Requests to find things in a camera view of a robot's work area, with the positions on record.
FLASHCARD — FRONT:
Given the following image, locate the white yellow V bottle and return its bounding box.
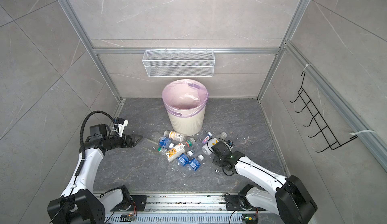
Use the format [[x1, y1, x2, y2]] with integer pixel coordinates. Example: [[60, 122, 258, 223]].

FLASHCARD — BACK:
[[202, 132, 227, 156]]

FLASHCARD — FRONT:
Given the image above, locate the Ganten purple label bottle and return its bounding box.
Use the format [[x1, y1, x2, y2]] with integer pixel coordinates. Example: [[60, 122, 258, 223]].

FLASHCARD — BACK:
[[191, 132, 213, 153]]

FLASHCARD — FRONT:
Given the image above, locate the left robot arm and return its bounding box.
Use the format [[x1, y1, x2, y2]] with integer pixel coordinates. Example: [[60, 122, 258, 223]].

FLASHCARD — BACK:
[[47, 134, 143, 224]]

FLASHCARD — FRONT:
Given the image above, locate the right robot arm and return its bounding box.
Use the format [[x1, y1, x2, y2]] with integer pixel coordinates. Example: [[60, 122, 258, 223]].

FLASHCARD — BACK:
[[210, 141, 318, 224]]

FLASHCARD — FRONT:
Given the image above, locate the cream ribbed trash bin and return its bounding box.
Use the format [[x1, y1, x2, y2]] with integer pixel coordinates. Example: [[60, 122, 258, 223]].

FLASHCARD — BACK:
[[164, 101, 207, 136]]

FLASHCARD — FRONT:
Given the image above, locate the pink bin liner bag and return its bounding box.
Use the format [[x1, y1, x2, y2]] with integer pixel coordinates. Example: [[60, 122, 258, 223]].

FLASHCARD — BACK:
[[162, 79, 209, 118]]

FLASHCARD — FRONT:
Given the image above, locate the green band clear bottle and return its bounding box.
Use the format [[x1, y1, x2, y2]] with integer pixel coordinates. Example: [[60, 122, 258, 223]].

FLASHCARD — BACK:
[[139, 138, 168, 154]]

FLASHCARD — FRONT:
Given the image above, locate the small blue label bottle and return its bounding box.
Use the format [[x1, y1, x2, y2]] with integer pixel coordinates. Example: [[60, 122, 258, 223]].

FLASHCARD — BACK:
[[151, 132, 175, 149]]

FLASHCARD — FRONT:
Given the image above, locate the orange white label bottle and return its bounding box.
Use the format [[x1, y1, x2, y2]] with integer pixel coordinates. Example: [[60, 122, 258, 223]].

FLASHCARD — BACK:
[[163, 130, 187, 142]]

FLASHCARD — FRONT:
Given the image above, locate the blue label water bottle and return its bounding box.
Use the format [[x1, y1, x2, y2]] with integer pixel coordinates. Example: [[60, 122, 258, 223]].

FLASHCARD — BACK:
[[168, 150, 193, 176]]

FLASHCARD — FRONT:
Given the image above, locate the peacock label tea bottle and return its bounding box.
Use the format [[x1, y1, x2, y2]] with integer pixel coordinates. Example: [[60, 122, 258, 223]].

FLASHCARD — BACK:
[[165, 137, 196, 163]]

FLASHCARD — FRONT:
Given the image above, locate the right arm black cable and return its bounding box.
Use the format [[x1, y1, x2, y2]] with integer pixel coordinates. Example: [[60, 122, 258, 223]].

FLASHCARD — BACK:
[[207, 137, 236, 177]]

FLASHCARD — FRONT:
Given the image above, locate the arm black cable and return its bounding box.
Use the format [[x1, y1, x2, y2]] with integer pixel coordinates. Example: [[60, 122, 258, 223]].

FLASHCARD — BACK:
[[79, 110, 117, 158], [207, 137, 236, 177]]

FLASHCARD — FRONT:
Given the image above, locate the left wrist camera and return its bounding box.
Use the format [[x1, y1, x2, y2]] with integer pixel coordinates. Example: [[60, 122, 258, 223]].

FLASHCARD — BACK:
[[113, 118, 129, 137]]

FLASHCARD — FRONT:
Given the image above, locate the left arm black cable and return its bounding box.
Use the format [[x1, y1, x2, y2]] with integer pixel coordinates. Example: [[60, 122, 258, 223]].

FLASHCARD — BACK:
[[79, 110, 117, 158]]

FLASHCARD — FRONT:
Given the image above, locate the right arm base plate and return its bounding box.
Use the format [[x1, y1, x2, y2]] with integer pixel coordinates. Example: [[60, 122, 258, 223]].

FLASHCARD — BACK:
[[223, 193, 250, 211]]

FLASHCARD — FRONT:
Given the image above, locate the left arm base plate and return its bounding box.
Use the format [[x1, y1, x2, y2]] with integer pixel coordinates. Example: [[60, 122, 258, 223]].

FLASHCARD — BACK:
[[111, 195, 148, 212]]

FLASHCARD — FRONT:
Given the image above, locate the aluminium mounting rail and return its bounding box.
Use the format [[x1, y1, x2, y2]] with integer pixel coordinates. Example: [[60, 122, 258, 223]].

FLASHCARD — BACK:
[[116, 190, 279, 215]]

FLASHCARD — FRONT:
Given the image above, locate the white wire mesh basket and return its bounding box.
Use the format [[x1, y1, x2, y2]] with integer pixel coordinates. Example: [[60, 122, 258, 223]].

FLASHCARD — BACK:
[[142, 49, 216, 78]]

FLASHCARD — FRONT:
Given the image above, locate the black wire hook rack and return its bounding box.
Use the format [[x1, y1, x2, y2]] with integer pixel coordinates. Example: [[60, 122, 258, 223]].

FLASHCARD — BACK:
[[289, 72, 358, 153]]

